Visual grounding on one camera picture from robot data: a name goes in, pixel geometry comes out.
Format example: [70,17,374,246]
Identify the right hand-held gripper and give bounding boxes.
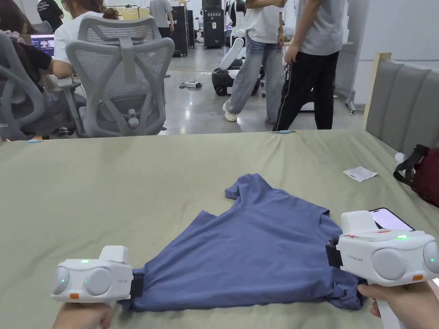
[325,209,439,329]

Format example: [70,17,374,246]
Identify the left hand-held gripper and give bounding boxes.
[51,245,144,305]

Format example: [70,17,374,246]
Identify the blue shirt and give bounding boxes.
[128,173,370,312]

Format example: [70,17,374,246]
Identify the person's left hand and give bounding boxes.
[51,301,116,329]

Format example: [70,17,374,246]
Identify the person's right hand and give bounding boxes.
[357,278,439,329]

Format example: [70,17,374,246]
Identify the black smartphone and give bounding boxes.
[370,207,415,232]

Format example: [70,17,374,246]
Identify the bed with pale green sheet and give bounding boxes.
[0,129,439,329]

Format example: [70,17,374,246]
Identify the white paper card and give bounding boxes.
[343,166,379,182]

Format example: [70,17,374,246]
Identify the grey padded headboard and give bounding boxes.
[365,52,439,156]

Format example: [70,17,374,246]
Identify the grey mesh office chair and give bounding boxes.
[64,15,176,138]
[0,30,77,142]

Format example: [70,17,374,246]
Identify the computer monitor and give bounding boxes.
[30,33,56,59]

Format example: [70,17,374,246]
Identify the white and black robot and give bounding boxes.
[210,0,265,97]

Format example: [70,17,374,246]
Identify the black cabinet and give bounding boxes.
[169,3,197,58]
[201,0,228,49]

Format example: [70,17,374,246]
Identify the dark red bag black strap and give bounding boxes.
[393,144,439,208]

